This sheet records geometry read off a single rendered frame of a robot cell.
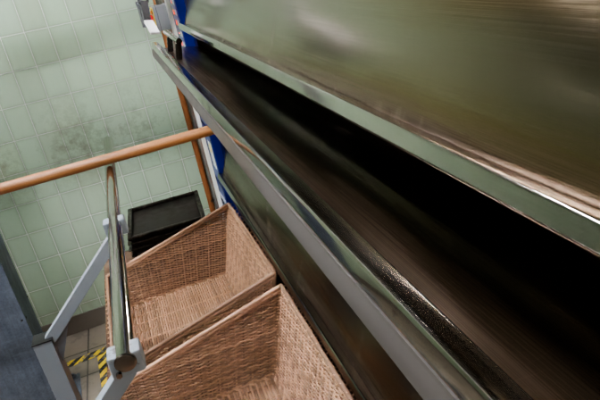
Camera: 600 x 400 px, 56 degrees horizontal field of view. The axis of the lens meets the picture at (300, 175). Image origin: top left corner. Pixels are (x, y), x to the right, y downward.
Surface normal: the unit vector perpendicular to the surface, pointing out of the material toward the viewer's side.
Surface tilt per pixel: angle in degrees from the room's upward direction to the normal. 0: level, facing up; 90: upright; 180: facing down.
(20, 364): 90
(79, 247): 90
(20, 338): 90
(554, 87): 70
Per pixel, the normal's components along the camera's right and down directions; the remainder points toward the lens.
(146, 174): 0.32, 0.30
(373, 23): -0.94, -0.04
